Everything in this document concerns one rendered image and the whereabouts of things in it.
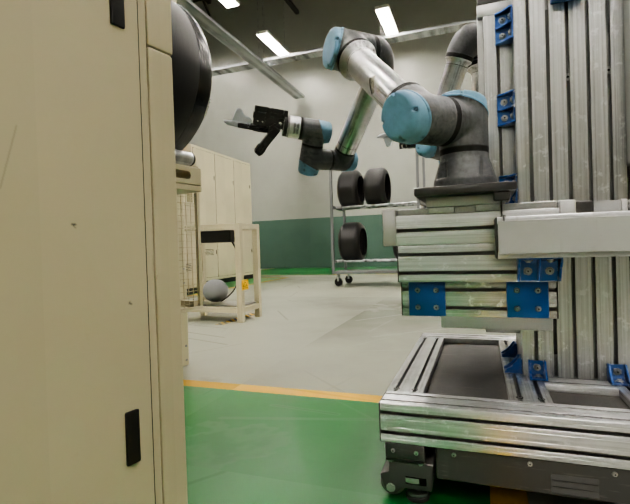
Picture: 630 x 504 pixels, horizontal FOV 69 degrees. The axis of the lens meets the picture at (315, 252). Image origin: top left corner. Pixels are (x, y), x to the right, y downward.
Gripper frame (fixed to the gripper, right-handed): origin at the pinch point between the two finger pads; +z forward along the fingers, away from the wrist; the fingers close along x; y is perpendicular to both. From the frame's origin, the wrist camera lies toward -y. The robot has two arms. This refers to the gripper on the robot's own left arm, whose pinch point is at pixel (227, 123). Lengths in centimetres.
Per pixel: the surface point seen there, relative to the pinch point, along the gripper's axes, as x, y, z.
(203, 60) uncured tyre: 3.5, 18.1, 8.8
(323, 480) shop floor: 74, -77, -34
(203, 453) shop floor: 54, -88, -4
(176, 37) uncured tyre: 9.9, 22.9, 16.3
